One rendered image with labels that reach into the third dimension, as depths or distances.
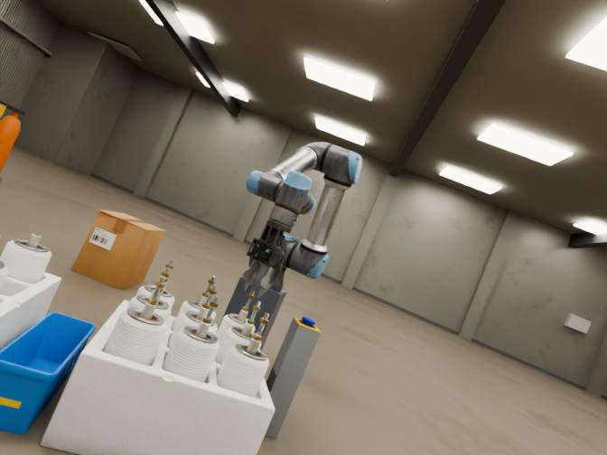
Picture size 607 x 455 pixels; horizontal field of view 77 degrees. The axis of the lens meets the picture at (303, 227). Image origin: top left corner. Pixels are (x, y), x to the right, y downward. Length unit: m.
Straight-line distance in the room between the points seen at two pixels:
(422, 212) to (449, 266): 1.50
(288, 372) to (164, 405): 0.38
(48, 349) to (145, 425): 0.40
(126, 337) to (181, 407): 0.17
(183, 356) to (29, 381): 0.26
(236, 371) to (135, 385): 0.19
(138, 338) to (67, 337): 0.35
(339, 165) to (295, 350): 0.71
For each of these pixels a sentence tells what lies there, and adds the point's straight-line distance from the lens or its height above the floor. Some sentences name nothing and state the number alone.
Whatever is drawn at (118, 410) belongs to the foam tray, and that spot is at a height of 0.10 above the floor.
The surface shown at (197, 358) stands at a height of 0.22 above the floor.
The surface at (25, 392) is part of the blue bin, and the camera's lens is 0.89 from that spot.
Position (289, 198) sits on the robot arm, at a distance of 1.04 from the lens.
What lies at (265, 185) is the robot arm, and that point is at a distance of 1.18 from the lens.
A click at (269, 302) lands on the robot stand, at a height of 0.25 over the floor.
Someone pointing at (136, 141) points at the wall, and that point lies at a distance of 11.89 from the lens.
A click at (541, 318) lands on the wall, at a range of 11.00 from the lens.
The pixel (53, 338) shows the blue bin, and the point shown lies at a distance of 1.16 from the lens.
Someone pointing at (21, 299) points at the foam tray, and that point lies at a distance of 1.00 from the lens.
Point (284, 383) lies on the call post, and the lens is 1.12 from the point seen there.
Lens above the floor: 0.51
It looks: 3 degrees up
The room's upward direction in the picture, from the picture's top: 23 degrees clockwise
